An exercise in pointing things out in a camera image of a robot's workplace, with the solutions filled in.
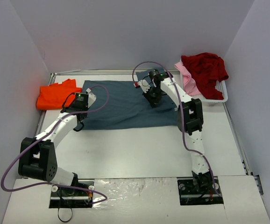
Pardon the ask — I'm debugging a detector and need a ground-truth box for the purple cable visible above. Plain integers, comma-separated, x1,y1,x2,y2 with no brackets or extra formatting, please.
0,85,110,206
132,61,221,196

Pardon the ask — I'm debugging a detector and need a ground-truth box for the dark red t shirt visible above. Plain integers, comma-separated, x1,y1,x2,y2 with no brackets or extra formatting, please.
181,53,229,99

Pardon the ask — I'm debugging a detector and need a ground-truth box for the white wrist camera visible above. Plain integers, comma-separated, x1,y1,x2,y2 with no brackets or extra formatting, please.
134,79,152,93
85,88,96,109

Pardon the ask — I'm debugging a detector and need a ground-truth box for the black loop cable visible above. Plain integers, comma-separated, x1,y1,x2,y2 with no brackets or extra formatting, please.
57,200,73,223

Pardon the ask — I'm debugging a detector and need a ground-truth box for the pink t shirt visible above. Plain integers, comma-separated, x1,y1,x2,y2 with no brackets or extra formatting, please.
174,61,201,96

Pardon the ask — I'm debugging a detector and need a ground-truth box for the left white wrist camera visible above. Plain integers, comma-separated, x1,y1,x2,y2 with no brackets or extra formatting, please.
85,88,96,109

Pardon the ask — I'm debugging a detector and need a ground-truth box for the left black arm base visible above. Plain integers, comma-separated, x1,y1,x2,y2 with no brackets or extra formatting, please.
49,184,93,209

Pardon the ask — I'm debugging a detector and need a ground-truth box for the blue-grey t shirt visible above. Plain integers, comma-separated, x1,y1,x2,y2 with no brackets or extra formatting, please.
82,80,178,130

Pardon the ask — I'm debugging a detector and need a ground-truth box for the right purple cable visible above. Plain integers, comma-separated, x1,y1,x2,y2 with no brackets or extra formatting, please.
132,61,221,196

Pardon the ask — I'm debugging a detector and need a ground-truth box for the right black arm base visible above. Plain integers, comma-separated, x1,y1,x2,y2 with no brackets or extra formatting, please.
177,177,224,206

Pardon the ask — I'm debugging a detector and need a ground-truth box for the orange t shirt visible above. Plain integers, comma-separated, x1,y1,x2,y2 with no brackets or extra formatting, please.
36,79,82,110

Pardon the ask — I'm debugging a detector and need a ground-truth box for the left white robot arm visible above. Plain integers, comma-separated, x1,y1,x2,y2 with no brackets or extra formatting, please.
18,91,96,195

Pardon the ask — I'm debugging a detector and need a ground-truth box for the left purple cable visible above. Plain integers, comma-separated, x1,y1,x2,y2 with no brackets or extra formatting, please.
0,85,110,206

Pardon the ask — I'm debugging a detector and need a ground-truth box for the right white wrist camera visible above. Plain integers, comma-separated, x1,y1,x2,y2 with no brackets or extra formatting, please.
134,79,152,93

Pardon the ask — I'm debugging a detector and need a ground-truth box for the white plastic laundry basket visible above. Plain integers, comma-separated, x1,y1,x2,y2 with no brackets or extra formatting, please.
193,81,228,106

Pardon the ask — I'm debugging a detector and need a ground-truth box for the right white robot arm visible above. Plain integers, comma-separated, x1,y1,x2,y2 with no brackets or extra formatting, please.
136,69,213,193

